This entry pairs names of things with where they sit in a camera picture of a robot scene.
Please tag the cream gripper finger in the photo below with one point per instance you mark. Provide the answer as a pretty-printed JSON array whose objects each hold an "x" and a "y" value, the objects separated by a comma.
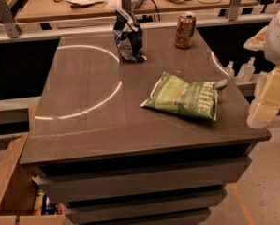
[
  {"x": 256, "y": 42},
  {"x": 266, "y": 104}
]

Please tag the orange soda can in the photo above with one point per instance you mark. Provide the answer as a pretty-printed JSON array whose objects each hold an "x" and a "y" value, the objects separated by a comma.
[{"x": 185, "y": 30}]

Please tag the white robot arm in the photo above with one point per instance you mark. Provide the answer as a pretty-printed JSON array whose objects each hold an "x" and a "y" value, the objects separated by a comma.
[{"x": 272, "y": 41}]

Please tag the green kettle chip bag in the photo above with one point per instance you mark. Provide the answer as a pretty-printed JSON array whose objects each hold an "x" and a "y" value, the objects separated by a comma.
[{"x": 171, "y": 94}]

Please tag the blue chip bag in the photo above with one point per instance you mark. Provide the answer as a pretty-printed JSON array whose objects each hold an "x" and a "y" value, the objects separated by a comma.
[{"x": 128, "y": 36}]

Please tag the clear sanitizer bottle right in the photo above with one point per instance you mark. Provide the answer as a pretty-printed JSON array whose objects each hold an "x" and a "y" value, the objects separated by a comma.
[{"x": 247, "y": 70}]

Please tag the clear sanitizer bottle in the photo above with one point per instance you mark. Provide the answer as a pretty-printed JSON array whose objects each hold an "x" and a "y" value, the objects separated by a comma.
[
  {"x": 229, "y": 69},
  {"x": 247, "y": 70}
]

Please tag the clear sanitizer bottle left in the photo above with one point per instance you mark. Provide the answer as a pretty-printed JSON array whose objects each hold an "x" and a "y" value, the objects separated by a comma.
[{"x": 229, "y": 69}]

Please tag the middle grey drawer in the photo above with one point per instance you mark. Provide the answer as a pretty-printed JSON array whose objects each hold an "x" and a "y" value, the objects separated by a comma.
[{"x": 145, "y": 206}]

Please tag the grey drawer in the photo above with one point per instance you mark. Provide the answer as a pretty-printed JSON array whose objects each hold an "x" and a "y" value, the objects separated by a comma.
[
  {"x": 188, "y": 217},
  {"x": 145, "y": 206},
  {"x": 91, "y": 186}
]

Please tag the bottom grey drawer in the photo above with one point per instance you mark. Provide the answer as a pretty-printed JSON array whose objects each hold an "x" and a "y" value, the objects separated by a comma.
[{"x": 188, "y": 217}]

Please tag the top grey drawer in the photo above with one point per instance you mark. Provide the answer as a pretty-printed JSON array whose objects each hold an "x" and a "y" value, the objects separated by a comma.
[{"x": 91, "y": 186}]

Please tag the snack items in box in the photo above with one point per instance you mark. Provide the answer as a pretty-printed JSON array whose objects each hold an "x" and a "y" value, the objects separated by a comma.
[{"x": 44, "y": 206}]

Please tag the cardboard box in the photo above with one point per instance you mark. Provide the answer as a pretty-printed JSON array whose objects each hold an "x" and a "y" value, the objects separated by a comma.
[{"x": 17, "y": 191}]

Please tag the grey metal bracket right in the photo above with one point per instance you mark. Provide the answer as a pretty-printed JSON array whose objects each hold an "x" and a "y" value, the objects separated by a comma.
[{"x": 233, "y": 10}]

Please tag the grey metal bracket left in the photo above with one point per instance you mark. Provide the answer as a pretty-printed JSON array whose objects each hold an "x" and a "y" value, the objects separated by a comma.
[{"x": 11, "y": 27}]

